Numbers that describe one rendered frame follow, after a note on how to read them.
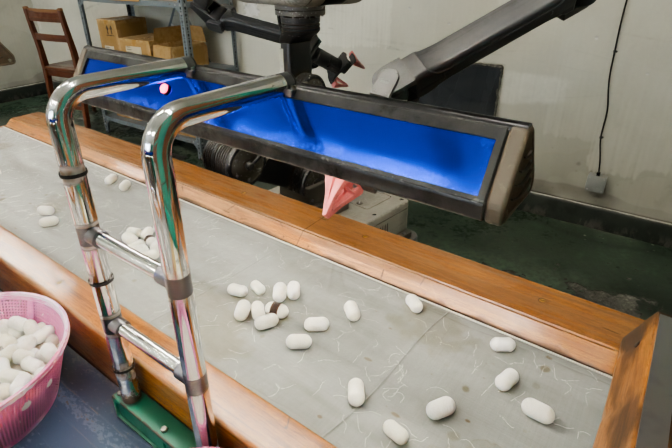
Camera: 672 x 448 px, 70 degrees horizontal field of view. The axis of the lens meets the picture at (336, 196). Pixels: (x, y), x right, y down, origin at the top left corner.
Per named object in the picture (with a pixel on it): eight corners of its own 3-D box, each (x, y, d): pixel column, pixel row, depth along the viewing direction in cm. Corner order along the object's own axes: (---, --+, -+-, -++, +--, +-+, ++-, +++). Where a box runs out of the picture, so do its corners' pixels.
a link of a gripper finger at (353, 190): (328, 211, 73) (355, 160, 76) (292, 199, 77) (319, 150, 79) (345, 229, 79) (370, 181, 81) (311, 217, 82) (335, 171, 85)
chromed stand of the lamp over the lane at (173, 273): (224, 335, 78) (186, 51, 58) (322, 394, 67) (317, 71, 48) (116, 416, 64) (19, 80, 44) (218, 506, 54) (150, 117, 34)
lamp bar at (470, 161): (121, 90, 74) (111, 41, 71) (533, 192, 42) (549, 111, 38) (70, 101, 69) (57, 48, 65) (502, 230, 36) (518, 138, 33)
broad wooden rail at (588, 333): (54, 161, 170) (40, 110, 162) (639, 420, 75) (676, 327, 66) (18, 172, 161) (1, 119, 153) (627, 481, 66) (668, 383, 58)
